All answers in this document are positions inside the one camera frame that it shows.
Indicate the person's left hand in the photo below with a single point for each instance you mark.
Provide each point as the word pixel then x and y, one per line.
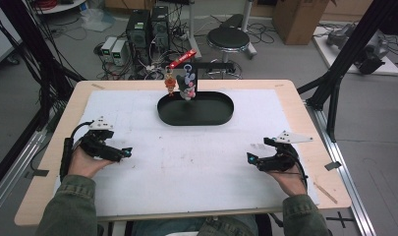
pixel 86 165

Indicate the black round stool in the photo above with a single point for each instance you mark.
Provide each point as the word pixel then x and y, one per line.
pixel 228 38

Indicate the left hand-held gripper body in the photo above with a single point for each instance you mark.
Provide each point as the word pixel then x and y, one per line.
pixel 98 144

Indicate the white table leg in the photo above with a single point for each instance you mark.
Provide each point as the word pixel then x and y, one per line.
pixel 249 29
pixel 194 32

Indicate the black tape piece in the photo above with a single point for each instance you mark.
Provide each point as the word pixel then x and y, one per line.
pixel 37 173
pixel 332 165

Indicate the brown cardboard box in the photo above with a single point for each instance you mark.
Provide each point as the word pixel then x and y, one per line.
pixel 298 21

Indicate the white table mat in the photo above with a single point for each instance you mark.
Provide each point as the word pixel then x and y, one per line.
pixel 193 177

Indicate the white power supply unit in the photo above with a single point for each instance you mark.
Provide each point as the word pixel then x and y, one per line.
pixel 119 52
pixel 108 46

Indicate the person's right hand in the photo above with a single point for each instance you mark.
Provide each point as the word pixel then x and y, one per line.
pixel 290 183

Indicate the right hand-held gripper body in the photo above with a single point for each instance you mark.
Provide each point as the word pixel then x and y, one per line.
pixel 278 161

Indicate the grey black device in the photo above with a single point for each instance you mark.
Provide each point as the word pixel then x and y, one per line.
pixel 373 49

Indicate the black metal frame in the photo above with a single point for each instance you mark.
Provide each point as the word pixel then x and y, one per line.
pixel 29 42
pixel 350 52

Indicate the clear plastic bag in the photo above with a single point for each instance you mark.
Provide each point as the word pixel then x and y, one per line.
pixel 96 19

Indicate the aluminium rail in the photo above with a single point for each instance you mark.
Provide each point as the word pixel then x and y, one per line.
pixel 13 177
pixel 350 193

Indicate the black hanger stand with tray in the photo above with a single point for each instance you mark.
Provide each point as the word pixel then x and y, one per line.
pixel 199 113

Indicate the white floor board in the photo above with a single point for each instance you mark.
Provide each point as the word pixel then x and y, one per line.
pixel 327 55

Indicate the thin wooden stick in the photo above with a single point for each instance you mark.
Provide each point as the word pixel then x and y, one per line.
pixel 325 193

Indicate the black computer tower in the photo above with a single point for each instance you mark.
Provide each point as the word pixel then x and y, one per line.
pixel 138 34
pixel 160 28

